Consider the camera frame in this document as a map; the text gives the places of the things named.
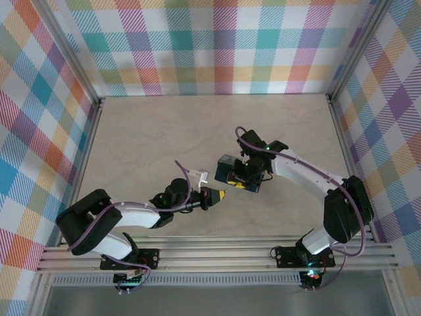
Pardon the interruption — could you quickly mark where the starry night print box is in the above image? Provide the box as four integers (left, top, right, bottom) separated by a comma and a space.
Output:
214, 154, 263, 194

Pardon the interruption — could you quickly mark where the grey metal panel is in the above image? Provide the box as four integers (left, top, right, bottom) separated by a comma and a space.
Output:
42, 285, 395, 316

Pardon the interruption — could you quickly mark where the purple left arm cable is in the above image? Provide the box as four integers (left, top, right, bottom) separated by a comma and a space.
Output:
66, 160, 193, 294

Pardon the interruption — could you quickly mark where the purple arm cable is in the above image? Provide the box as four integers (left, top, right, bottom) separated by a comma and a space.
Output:
66, 160, 193, 294
235, 126, 368, 292

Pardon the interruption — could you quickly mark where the aluminium mounting rail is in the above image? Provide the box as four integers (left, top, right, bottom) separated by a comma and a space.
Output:
36, 235, 399, 274

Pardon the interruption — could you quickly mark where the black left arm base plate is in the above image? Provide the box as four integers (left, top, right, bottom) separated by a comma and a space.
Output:
100, 249, 161, 271

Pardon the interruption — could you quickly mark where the grey slotted cable duct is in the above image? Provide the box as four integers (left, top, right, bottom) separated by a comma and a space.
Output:
52, 271, 302, 287

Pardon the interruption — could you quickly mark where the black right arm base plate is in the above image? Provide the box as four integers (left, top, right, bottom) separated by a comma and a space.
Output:
275, 246, 336, 268

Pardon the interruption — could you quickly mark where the aluminium side rail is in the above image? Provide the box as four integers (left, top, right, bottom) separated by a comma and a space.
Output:
57, 98, 106, 248
325, 95, 376, 241

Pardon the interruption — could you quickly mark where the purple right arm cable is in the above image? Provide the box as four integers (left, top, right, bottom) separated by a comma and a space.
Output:
235, 126, 368, 292

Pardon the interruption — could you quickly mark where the aluminium frame post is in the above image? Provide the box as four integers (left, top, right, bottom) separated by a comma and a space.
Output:
327, 0, 394, 103
31, 0, 105, 106

